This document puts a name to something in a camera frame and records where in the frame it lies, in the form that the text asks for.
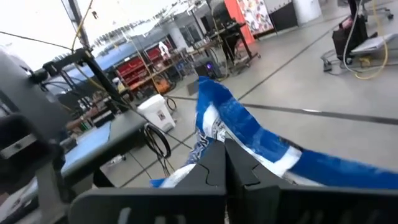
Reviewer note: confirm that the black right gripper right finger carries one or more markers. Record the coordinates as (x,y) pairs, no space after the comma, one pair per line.
(280,205)

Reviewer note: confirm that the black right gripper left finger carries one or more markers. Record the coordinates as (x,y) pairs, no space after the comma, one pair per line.
(186,202)

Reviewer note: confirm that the blue Maruchan ramen packet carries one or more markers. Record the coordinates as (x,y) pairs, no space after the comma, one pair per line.
(242,124)

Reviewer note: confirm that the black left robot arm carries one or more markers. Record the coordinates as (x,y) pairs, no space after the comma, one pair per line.
(28,93)

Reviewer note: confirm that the blue desk mat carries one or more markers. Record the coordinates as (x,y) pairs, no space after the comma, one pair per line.
(87,146)

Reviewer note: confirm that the white waste bin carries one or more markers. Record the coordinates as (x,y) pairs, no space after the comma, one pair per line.
(155,113)

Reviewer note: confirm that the black desk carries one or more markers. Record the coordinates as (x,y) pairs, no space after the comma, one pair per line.
(124,130)

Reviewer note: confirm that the black metal stand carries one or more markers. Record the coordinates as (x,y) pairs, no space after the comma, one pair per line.
(99,77)

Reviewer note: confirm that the black computer tower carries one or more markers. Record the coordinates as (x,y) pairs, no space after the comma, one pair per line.
(206,68)

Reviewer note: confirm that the red storage shelving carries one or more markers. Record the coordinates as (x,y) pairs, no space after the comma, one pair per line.
(133,67)

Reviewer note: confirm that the black work table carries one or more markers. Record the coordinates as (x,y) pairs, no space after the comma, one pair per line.
(231,29)

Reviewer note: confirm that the black bag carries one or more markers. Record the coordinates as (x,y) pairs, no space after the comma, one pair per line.
(348,37)

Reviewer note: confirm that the partition panel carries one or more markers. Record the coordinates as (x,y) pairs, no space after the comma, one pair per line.
(284,17)

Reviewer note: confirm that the orange banner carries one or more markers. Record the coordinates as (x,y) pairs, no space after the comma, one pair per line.
(237,18)

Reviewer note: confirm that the colourful poster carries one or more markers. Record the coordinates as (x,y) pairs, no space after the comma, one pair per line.
(255,14)

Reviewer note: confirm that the white column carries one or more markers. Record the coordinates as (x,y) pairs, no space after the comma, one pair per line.
(308,11)

